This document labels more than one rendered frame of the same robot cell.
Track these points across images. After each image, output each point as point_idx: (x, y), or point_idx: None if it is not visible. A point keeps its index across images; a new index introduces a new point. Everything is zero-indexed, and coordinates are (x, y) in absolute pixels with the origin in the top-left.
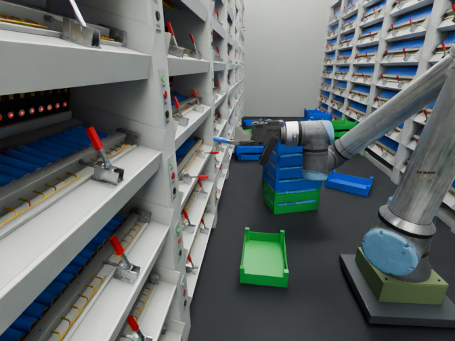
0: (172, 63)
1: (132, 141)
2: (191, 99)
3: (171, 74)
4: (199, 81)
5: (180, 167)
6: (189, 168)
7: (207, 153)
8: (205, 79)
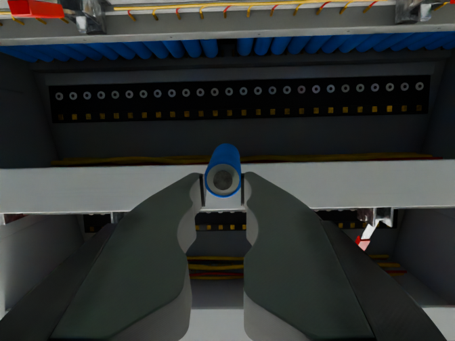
0: (441, 331)
1: None
2: (95, 213)
3: (437, 310)
4: (16, 263)
5: (342, 30)
6: (296, 3)
7: (72, 11)
8: (2, 285)
